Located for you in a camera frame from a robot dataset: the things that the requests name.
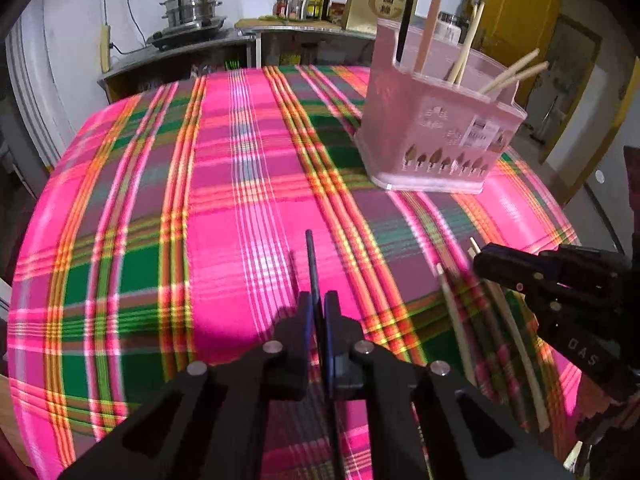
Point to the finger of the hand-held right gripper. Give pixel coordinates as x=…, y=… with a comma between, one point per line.
x=585, y=262
x=505, y=267

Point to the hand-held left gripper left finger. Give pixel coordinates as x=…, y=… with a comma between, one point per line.
x=306, y=321

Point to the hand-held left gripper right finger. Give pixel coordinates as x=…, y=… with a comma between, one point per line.
x=331, y=321

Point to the black chopstick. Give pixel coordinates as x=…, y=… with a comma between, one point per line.
x=312, y=270
x=407, y=10

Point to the light wooden chopstick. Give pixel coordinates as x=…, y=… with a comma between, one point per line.
x=515, y=67
x=476, y=25
x=452, y=310
x=520, y=355
x=525, y=74
x=462, y=55

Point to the pink plastic chopstick basket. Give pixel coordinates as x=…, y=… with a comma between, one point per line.
x=400, y=125

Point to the pink plaid tablecloth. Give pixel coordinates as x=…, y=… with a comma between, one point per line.
x=200, y=210

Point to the beige chopsticks in basket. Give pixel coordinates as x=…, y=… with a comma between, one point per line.
x=515, y=15

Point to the brown chopstick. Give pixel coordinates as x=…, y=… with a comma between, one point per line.
x=432, y=15

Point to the steel counter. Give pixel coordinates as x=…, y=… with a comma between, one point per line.
x=300, y=27

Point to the gold cardboard box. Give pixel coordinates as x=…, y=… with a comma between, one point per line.
x=372, y=2

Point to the steel cooker stand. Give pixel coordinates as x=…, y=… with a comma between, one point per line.
x=150, y=67

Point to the red packet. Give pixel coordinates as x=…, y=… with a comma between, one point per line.
x=338, y=11

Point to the black induction cooker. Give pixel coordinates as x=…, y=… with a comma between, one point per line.
x=185, y=36

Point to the red jar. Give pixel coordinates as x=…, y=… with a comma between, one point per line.
x=281, y=9

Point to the dark sauce bottle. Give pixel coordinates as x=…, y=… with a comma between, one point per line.
x=326, y=1

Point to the green label bottle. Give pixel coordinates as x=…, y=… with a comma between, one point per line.
x=313, y=1

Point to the steel steamer pot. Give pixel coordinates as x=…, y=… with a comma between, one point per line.
x=192, y=5

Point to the yellow power strip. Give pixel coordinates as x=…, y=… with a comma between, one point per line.
x=105, y=47

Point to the white door frame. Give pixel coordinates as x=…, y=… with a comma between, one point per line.
x=30, y=85

